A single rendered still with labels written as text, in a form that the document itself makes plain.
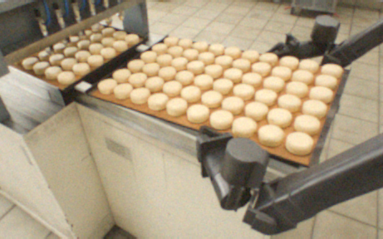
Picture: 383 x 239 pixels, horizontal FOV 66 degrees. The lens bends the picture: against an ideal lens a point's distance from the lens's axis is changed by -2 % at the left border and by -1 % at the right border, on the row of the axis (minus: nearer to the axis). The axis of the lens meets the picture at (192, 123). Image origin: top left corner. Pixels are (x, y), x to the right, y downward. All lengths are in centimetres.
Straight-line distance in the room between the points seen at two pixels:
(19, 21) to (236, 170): 71
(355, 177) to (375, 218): 146
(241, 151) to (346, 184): 15
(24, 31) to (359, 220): 171
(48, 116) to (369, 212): 163
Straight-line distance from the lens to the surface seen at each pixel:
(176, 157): 81
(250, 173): 47
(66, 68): 105
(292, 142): 60
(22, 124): 99
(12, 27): 94
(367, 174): 44
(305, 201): 47
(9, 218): 190
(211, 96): 71
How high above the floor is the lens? 141
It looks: 42 degrees down
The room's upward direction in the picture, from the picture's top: straight up
